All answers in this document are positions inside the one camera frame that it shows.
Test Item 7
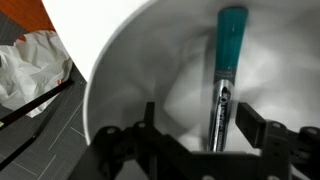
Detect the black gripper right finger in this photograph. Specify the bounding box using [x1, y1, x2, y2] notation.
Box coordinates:
[235, 102, 320, 180]

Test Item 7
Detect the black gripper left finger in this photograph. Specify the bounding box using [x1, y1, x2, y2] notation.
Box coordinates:
[68, 102, 214, 180]

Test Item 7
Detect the teal capped marker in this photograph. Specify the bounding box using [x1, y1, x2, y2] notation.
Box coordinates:
[207, 7, 248, 152]

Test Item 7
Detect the white ceramic bowl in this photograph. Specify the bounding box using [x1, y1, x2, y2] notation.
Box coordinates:
[82, 0, 320, 180]

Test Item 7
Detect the white plastic bag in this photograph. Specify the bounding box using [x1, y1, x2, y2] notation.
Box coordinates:
[0, 30, 73, 110]

